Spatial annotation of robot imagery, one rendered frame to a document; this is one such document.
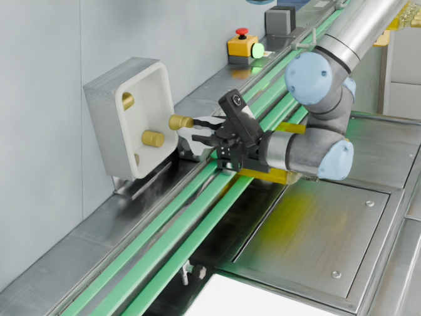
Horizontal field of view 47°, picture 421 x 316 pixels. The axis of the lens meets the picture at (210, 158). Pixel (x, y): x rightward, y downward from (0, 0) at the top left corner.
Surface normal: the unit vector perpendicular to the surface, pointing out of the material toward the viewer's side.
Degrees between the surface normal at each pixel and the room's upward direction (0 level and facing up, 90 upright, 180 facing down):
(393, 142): 90
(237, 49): 90
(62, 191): 0
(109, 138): 90
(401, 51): 90
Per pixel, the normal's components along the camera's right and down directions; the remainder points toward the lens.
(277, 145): -0.43, -0.22
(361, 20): -0.14, 0.06
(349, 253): -0.12, -0.84
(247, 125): 0.65, -0.26
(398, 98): -0.50, 0.50
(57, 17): 0.86, 0.18
